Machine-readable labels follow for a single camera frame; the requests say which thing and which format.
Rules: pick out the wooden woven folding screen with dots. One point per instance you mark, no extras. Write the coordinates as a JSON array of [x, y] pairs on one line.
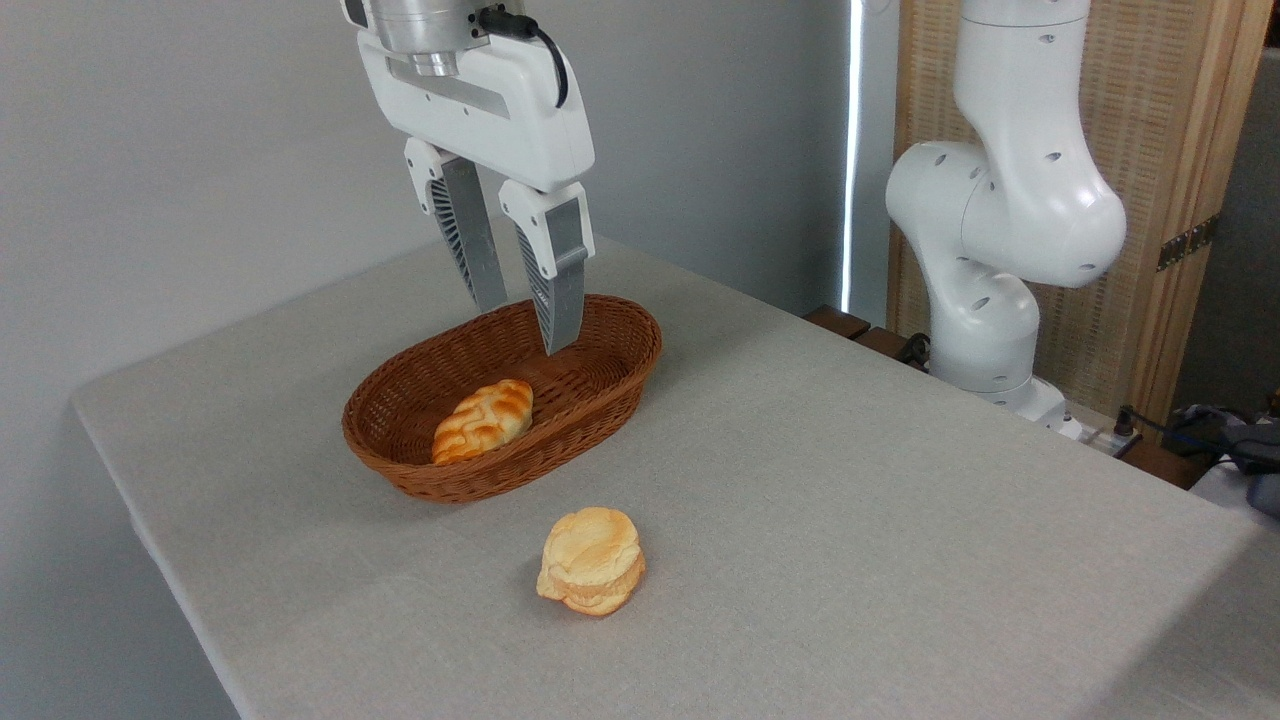
[[1150, 150]]

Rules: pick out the oblong golden bread loaf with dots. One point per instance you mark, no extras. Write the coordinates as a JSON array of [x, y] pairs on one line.
[[485, 420]]

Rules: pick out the metal screen hinge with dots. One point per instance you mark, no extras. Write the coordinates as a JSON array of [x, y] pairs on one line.
[[1187, 243]]

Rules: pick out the round pale bread bun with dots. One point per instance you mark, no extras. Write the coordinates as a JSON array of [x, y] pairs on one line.
[[590, 560]]

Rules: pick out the bright vertical light strip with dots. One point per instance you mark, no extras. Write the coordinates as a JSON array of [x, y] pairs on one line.
[[852, 150]]

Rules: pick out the brown wicker basket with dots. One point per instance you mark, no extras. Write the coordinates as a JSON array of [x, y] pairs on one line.
[[420, 470]]

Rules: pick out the grey tablecloth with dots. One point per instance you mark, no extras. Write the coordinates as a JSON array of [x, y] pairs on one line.
[[800, 600]]

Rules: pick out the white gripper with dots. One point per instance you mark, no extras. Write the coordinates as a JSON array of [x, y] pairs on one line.
[[490, 115]]

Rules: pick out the dark grey device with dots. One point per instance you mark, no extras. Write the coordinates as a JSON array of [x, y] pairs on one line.
[[1258, 450]]

